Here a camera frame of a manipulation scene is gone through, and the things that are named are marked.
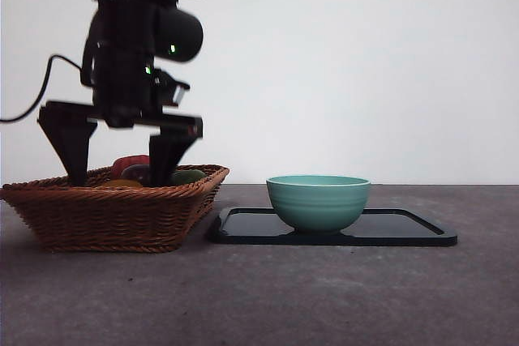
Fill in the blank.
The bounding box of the dark purple round fruit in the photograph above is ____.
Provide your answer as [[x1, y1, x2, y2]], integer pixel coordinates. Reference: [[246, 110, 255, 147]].
[[121, 164, 152, 183]]

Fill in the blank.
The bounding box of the green fruit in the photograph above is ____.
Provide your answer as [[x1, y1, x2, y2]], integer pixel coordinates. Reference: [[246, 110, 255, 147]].
[[169, 169, 208, 186]]

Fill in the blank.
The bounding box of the teal ribbed bowl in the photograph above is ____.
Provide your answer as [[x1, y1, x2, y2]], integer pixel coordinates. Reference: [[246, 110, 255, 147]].
[[265, 174, 372, 236]]

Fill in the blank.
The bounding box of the dark green rectangular tray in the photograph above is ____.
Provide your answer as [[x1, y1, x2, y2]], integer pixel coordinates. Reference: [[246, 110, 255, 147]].
[[207, 206, 459, 247]]

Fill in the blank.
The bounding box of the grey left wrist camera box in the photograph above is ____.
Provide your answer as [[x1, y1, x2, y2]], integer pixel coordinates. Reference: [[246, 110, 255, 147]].
[[152, 69, 191, 108]]

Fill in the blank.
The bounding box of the black cable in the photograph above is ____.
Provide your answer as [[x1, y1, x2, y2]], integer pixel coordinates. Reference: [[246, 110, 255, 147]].
[[0, 53, 95, 124]]

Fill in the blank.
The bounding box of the brown wicker basket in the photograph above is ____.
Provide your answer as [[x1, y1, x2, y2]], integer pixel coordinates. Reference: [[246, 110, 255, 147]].
[[0, 164, 230, 254]]

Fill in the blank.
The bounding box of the red apple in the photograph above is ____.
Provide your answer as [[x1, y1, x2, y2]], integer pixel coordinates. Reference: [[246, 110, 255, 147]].
[[111, 154, 152, 179]]

